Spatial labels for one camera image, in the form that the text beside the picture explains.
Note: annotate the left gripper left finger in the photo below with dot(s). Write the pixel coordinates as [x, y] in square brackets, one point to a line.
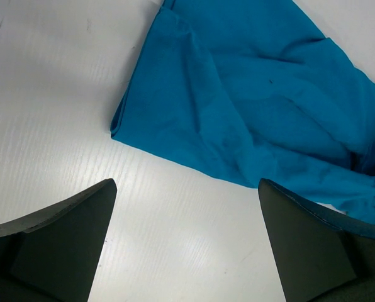
[52, 254]

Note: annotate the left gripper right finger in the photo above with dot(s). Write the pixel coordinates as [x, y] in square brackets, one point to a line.
[320, 254]

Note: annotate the teal blue t shirt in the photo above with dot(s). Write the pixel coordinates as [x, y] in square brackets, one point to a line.
[250, 90]

